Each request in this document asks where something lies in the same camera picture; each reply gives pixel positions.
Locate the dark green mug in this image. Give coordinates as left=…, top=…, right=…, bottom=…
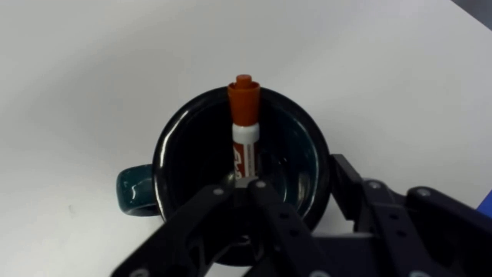
left=116, top=83, right=334, bottom=268

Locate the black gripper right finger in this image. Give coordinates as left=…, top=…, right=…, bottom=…
left=330, top=152, right=492, bottom=277

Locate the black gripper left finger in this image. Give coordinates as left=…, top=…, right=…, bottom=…
left=110, top=177, right=320, bottom=277

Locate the small blue tape piece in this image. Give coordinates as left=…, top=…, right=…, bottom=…
left=477, top=188, right=492, bottom=212

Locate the red marker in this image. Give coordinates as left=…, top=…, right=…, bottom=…
left=227, top=74, right=263, bottom=181

